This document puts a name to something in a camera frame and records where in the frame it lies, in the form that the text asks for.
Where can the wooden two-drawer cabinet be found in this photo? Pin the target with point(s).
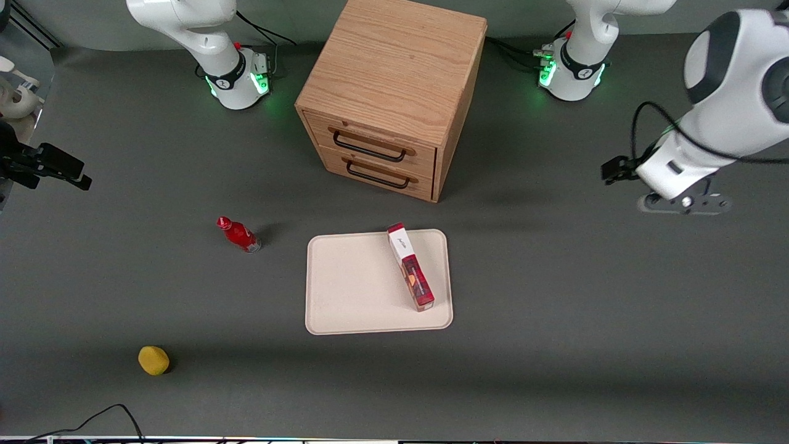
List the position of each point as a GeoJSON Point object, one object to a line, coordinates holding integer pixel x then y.
{"type": "Point", "coordinates": [394, 74]}

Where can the red bottle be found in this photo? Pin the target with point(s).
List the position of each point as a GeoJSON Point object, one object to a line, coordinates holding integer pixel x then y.
{"type": "Point", "coordinates": [240, 235]}

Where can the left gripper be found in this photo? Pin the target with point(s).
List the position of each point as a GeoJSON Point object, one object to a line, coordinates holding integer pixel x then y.
{"type": "Point", "coordinates": [618, 168]}

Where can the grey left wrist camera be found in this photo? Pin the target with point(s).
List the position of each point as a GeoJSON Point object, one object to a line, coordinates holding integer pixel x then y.
{"type": "Point", "coordinates": [684, 205]}

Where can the red cookie box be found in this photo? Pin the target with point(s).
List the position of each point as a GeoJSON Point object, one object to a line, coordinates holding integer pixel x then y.
{"type": "Point", "coordinates": [412, 268]}

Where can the yellow lemon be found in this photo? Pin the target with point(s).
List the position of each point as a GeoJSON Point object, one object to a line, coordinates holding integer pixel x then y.
{"type": "Point", "coordinates": [153, 360]}

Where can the white rounded plastic object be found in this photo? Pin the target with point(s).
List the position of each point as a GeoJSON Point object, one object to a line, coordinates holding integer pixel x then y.
{"type": "Point", "coordinates": [15, 102]}

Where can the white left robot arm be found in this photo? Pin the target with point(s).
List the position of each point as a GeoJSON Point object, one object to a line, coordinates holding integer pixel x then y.
{"type": "Point", "coordinates": [739, 92]}

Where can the beige rectangular tray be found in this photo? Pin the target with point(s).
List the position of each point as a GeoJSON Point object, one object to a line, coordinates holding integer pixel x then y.
{"type": "Point", "coordinates": [357, 283]}

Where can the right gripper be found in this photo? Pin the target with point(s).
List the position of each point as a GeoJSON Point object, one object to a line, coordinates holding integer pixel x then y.
{"type": "Point", "coordinates": [17, 161]}

